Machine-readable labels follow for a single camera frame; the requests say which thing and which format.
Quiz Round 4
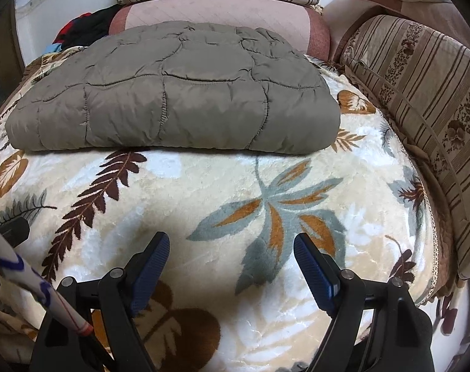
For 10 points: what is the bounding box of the red garment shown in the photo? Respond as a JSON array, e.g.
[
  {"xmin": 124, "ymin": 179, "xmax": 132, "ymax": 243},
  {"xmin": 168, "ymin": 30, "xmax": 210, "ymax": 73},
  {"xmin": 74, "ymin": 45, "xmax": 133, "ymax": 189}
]
[{"xmin": 53, "ymin": 13, "xmax": 93, "ymax": 46}]

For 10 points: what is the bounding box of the black garment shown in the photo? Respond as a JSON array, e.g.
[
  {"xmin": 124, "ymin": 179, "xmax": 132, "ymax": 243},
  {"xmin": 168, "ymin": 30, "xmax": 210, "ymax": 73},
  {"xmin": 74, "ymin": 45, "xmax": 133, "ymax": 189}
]
[{"xmin": 64, "ymin": 6, "xmax": 121, "ymax": 50}]

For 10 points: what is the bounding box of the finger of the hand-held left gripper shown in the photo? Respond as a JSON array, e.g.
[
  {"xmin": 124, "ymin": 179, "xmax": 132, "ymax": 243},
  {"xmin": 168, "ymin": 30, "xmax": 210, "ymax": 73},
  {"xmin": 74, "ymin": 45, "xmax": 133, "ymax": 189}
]
[{"xmin": 0, "ymin": 219, "xmax": 31, "ymax": 247}]

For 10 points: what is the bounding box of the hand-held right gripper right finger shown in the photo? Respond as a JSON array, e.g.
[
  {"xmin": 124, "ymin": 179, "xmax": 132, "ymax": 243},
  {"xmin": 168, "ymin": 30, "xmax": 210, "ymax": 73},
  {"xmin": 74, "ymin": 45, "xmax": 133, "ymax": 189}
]
[{"xmin": 293, "ymin": 233, "xmax": 435, "ymax": 372}]

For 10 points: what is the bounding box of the pink brown sofa cushion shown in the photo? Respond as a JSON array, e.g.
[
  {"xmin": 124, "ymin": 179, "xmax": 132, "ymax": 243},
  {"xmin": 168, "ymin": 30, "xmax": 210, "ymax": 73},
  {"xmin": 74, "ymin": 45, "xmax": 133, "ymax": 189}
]
[{"xmin": 323, "ymin": 0, "xmax": 470, "ymax": 63}]

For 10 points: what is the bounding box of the grey-olive puffer jacket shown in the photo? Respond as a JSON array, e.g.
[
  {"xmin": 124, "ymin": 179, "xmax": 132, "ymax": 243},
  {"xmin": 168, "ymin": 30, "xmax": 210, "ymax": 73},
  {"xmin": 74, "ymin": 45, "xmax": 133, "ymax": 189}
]
[{"xmin": 5, "ymin": 23, "xmax": 341, "ymax": 155}]

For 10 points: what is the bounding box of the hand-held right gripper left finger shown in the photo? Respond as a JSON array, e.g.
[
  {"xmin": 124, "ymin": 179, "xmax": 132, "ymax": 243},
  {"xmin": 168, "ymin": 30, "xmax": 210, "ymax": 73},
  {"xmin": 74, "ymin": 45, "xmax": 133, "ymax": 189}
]
[{"xmin": 29, "ymin": 231, "xmax": 170, "ymax": 372}]

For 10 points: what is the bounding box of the wooden glass-door cabinet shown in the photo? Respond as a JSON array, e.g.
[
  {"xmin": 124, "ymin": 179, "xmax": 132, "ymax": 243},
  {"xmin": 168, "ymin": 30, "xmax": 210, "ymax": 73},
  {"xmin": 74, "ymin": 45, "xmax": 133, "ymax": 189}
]
[{"xmin": 0, "ymin": 0, "xmax": 24, "ymax": 125}]

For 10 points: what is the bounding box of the leaf print fleece blanket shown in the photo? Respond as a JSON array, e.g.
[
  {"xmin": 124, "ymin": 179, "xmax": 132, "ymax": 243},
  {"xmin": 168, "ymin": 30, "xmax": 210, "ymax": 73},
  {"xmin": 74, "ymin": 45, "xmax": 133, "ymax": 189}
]
[{"xmin": 0, "ymin": 44, "xmax": 468, "ymax": 372}]

